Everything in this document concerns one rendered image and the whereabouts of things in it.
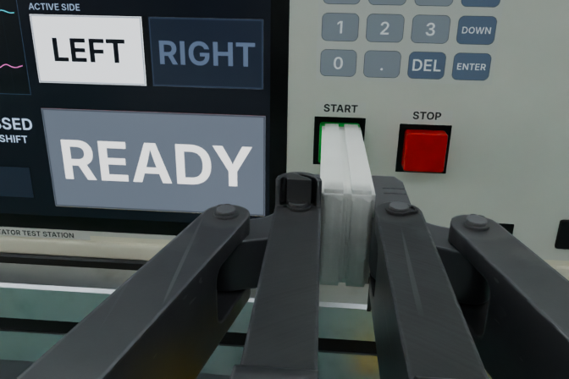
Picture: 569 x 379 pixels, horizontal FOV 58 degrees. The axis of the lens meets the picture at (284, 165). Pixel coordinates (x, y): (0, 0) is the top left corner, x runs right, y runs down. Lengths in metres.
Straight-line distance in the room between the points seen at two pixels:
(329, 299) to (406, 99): 0.10
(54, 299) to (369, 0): 0.20
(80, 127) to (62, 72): 0.03
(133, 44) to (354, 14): 0.10
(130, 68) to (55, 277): 0.11
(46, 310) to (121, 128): 0.09
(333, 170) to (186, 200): 0.12
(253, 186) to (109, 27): 0.10
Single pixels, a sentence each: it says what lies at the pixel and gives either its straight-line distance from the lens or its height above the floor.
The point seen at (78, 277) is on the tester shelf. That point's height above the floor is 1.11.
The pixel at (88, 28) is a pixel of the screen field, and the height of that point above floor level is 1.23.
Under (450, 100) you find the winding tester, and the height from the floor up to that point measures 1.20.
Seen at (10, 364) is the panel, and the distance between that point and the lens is 0.54.
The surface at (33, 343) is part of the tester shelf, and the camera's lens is 0.29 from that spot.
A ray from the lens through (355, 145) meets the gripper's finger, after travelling 0.18.
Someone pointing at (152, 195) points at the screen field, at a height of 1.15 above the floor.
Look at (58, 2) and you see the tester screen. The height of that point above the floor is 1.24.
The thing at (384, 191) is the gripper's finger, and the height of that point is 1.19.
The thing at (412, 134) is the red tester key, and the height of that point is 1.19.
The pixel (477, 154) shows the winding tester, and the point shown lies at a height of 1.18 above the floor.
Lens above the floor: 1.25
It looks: 20 degrees down
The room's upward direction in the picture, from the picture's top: 1 degrees clockwise
